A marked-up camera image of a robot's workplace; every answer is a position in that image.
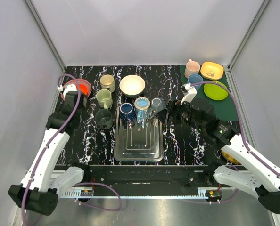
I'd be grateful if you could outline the small grey blue cup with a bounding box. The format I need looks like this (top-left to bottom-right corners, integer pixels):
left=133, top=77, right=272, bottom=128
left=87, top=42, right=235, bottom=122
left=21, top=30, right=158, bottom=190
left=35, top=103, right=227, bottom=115
left=150, top=97, right=165, bottom=113

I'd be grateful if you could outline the light blue mug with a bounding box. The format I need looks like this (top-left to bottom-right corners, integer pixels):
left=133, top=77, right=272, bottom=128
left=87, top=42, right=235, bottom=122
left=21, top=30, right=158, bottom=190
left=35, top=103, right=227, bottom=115
left=134, top=97, right=152, bottom=124

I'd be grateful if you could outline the purple cable on floor left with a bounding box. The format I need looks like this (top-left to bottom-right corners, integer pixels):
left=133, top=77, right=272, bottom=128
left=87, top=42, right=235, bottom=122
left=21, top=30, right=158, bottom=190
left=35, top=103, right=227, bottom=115
left=74, top=183, right=123, bottom=211

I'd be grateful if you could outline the lime green plate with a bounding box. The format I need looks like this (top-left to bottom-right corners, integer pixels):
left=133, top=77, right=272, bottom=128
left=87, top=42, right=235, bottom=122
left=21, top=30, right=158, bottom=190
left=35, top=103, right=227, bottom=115
left=203, top=83, right=228, bottom=101

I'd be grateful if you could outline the dark blue mug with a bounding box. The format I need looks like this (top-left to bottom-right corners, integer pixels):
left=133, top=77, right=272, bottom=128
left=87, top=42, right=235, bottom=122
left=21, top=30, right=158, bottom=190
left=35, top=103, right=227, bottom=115
left=119, top=103, right=136, bottom=121

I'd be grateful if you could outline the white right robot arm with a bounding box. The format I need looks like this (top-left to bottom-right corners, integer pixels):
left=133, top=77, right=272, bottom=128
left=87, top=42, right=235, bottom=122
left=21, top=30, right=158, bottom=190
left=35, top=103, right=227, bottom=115
left=156, top=98, right=280, bottom=214

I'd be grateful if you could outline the metal tray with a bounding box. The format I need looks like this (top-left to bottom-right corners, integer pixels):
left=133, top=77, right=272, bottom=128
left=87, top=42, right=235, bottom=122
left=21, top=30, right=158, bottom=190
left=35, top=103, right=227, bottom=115
left=114, top=110, right=164, bottom=162

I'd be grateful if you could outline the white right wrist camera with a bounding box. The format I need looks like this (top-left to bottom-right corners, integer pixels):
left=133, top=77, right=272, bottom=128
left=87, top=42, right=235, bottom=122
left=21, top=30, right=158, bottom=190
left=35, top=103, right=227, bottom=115
left=181, top=83, right=197, bottom=105

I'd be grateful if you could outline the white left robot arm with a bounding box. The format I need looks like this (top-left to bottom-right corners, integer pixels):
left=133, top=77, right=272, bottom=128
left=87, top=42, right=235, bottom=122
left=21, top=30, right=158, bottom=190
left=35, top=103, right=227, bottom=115
left=8, top=91, right=91, bottom=216

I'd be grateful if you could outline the purple cable on floor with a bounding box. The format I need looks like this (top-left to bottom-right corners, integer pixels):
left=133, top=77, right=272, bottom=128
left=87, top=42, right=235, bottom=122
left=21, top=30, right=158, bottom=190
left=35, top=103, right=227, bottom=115
left=184, top=188, right=239, bottom=205
left=74, top=183, right=123, bottom=211

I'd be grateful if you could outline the dark grey mug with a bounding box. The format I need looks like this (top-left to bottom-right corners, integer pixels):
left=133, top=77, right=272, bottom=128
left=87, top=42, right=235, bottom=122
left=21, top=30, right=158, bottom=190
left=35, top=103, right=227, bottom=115
left=95, top=109, right=113, bottom=129

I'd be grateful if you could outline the blue plastic tumbler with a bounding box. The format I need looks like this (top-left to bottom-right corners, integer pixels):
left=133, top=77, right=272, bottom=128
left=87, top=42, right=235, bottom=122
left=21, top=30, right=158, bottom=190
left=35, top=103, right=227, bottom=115
left=187, top=74, right=204, bottom=84

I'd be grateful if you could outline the cream white mug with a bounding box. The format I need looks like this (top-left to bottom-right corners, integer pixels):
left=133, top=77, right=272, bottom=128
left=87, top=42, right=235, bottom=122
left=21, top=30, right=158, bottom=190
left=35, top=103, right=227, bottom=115
left=100, top=74, right=116, bottom=93

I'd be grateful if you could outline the white bowl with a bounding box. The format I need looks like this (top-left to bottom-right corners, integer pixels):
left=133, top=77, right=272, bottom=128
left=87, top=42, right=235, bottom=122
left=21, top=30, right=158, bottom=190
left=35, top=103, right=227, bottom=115
left=119, top=75, right=146, bottom=98

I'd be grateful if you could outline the orange bowl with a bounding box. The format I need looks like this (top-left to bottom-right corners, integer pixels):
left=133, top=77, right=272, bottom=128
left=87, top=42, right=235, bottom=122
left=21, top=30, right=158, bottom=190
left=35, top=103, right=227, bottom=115
left=76, top=84, right=89, bottom=95

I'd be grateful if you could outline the light green mug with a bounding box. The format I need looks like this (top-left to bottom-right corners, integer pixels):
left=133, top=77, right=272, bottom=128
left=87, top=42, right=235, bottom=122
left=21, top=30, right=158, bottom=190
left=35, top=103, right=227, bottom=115
left=96, top=89, right=113, bottom=109

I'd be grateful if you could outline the pink cup with handle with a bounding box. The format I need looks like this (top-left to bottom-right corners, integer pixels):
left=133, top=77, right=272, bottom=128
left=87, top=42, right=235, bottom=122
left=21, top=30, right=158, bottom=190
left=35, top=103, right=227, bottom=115
left=184, top=59, right=201, bottom=79

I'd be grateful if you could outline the pink plate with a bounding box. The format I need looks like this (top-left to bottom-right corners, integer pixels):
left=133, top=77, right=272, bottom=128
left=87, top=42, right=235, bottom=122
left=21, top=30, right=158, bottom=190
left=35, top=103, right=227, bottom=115
left=63, top=78, right=92, bottom=97

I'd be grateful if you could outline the yellow square bowl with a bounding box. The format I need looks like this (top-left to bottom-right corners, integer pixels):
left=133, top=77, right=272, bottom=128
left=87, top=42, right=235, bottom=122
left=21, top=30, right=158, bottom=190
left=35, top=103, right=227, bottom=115
left=200, top=61, right=224, bottom=81

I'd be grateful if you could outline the yellow patterned dish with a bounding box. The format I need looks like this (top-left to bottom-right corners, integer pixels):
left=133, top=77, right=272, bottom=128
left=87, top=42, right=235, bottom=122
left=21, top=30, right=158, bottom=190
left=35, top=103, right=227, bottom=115
left=221, top=150, right=240, bottom=165

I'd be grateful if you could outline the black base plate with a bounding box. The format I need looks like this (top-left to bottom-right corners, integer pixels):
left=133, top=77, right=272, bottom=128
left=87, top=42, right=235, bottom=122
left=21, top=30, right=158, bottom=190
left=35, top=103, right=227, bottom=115
left=91, top=165, right=219, bottom=198

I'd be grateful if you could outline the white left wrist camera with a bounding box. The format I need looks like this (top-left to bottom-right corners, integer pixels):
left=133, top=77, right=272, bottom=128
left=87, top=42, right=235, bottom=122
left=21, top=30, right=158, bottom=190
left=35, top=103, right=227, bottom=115
left=57, top=84, right=77, bottom=100

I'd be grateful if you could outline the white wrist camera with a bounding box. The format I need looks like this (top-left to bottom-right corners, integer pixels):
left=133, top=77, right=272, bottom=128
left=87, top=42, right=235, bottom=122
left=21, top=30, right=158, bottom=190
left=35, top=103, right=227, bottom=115
left=181, top=83, right=197, bottom=105
left=57, top=84, right=77, bottom=100

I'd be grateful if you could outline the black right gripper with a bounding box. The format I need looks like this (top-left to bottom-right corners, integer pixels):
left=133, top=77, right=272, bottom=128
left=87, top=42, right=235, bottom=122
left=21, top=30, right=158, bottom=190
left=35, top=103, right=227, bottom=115
left=154, top=97, right=205, bottom=132

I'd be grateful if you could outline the purple cable on floor right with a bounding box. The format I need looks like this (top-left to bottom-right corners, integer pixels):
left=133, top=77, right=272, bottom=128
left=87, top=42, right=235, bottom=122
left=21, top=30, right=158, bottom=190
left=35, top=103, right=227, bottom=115
left=184, top=188, right=239, bottom=205

